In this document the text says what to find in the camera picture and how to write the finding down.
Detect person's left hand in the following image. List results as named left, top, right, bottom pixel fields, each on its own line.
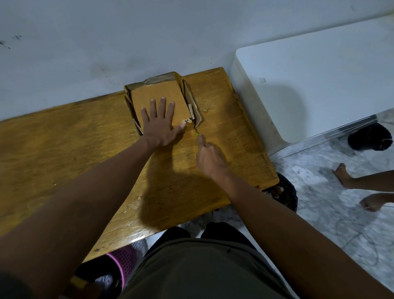
left=141, top=97, right=187, bottom=148

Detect person's right hand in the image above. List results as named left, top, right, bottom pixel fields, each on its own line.
left=196, top=134, right=230, bottom=181

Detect brown cardboard box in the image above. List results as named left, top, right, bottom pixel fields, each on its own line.
left=124, top=71, right=204, bottom=135

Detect person's right forearm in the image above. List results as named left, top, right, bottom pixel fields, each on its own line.
left=212, top=166, right=394, bottom=299

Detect person's left forearm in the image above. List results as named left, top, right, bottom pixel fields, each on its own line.
left=0, top=136, right=156, bottom=299

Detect black trousers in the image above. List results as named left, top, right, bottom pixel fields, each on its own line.
left=147, top=222, right=257, bottom=251

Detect black mesh basket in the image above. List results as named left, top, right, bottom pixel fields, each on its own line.
left=263, top=172, right=298, bottom=214

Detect olive green shirt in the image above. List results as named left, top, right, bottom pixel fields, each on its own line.
left=118, top=237, right=297, bottom=299

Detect white cabinet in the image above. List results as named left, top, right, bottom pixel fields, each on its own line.
left=229, top=14, right=394, bottom=156

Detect pink plastic basket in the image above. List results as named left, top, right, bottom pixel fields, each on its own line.
left=105, top=239, right=149, bottom=291

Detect black bag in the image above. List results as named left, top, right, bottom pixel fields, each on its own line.
left=73, top=254, right=124, bottom=299

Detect black round container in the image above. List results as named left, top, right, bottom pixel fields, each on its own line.
left=347, top=123, right=393, bottom=152

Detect thin grey cable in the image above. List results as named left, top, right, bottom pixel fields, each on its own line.
left=335, top=205, right=394, bottom=267

